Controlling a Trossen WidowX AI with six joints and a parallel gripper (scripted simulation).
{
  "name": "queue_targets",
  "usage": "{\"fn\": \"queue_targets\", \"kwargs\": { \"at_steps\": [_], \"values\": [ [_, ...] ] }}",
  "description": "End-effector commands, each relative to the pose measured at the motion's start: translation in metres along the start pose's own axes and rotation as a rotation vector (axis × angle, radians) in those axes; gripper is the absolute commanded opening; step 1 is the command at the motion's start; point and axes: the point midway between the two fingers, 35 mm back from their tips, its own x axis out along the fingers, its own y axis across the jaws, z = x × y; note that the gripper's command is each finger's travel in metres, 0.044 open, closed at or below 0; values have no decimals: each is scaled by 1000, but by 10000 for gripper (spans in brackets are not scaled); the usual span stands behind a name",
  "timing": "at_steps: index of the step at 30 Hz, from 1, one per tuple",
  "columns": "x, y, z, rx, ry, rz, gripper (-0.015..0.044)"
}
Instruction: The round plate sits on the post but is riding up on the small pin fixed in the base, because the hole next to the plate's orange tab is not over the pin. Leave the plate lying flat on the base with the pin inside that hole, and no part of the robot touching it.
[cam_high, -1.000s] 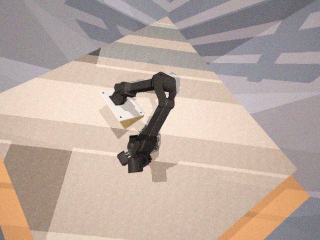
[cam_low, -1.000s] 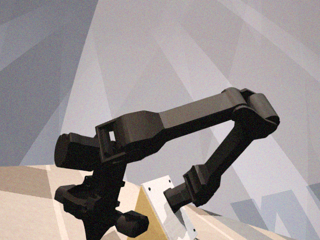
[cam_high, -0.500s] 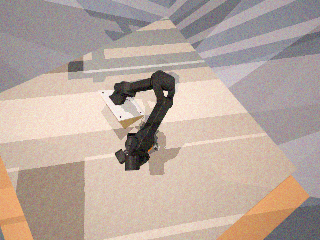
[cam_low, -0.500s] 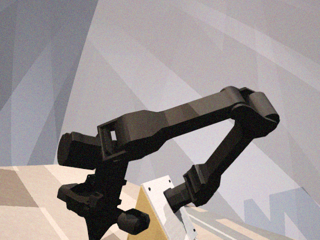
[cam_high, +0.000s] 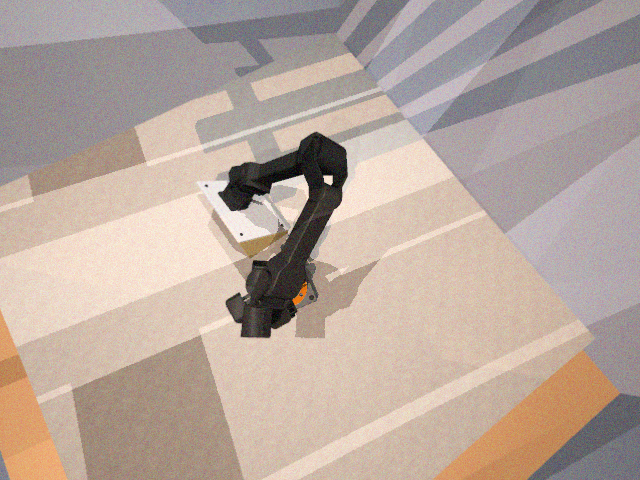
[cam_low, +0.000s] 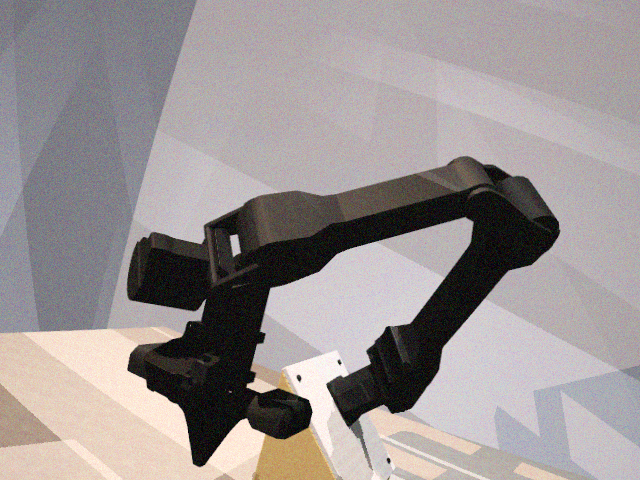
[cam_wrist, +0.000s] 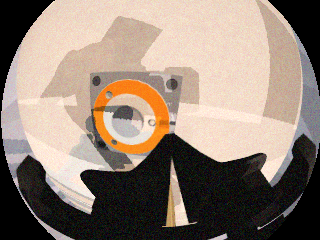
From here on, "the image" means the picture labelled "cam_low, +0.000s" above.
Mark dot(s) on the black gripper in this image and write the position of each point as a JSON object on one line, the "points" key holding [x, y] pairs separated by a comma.
{"points": [[276, 412]]}

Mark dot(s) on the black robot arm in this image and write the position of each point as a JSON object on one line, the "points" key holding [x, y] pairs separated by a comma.
{"points": [[287, 236]]}

